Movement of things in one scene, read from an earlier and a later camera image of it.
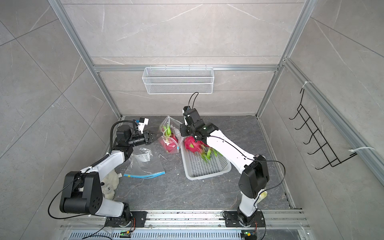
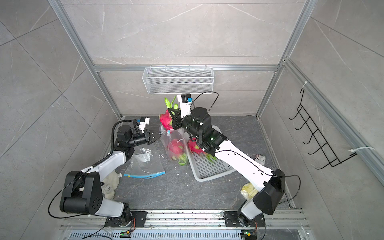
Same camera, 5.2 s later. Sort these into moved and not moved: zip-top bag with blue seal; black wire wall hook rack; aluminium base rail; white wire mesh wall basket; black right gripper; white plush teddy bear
Moved: black right gripper
Not moved: zip-top bag with blue seal; white wire mesh wall basket; aluminium base rail; black wire wall hook rack; white plush teddy bear
